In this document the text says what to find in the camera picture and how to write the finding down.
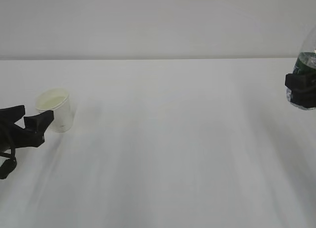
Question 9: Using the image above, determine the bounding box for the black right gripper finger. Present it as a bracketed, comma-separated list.
[285, 73, 316, 109]

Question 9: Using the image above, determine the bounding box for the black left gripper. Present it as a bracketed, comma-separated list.
[0, 105, 54, 152]

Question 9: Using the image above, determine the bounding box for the clear green-label water bottle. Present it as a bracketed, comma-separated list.
[284, 28, 316, 110]

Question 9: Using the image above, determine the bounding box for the white paper cup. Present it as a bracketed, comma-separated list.
[35, 88, 74, 133]

